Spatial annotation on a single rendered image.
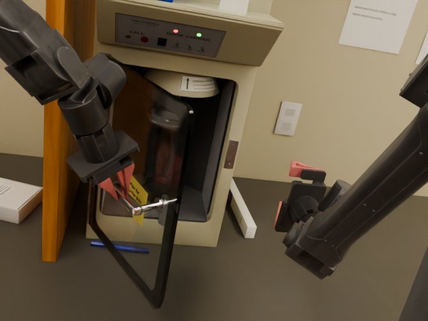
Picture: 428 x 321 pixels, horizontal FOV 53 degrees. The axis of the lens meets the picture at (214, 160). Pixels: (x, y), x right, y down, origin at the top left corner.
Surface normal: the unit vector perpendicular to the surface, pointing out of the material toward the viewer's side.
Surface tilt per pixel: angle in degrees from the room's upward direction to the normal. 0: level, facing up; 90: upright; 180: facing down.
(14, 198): 0
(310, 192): 90
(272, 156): 90
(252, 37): 135
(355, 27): 90
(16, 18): 47
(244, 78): 90
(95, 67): 57
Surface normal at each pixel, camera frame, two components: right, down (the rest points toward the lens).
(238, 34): -0.04, 0.94
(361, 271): 0.18, -0.89
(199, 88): 0.55, 0.06
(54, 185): 0.13, 0.44
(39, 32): 0.84, -0.18
